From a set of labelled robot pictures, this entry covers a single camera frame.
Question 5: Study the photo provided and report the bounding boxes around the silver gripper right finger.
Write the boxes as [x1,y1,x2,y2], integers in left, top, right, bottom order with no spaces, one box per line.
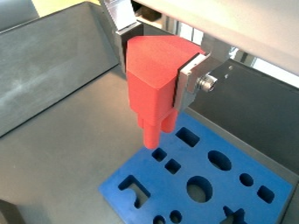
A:
[172,36,231,112]

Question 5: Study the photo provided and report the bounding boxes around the red three prong block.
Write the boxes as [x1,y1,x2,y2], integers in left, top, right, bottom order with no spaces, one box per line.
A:
[125,36,204,149]

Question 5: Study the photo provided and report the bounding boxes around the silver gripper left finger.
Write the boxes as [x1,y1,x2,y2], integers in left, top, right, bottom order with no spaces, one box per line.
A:
[98,0,142,70]

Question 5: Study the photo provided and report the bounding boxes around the blue shape sorting board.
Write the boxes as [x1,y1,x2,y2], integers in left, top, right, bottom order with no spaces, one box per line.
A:
[98,114,293,224]

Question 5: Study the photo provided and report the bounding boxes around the grey metal bin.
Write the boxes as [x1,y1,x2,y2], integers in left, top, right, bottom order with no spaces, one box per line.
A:
[0,3,299,224]

